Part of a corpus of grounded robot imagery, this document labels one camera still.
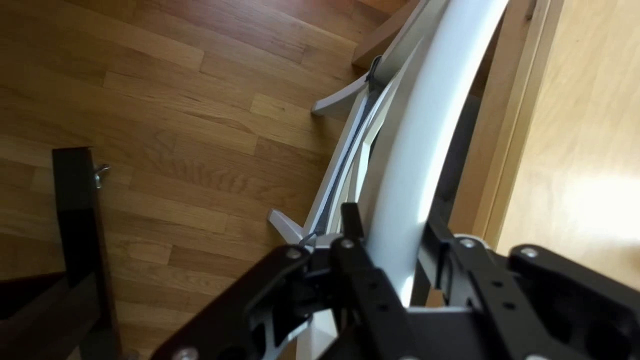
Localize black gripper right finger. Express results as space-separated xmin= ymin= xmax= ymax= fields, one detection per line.
xmin=418 ymin=223 xmax=455 ymax=280

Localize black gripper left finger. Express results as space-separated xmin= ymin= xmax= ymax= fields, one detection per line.
xmin=340 ymin=203 xmax=365 ymax=241

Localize wooden table leg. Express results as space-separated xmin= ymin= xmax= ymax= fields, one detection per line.
xmin=353 ymin=0 xmax=423 ymax=69

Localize black stand frame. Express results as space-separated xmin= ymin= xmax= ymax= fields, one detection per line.
xmin=0 ymin=148 xmax=123 ymax=360

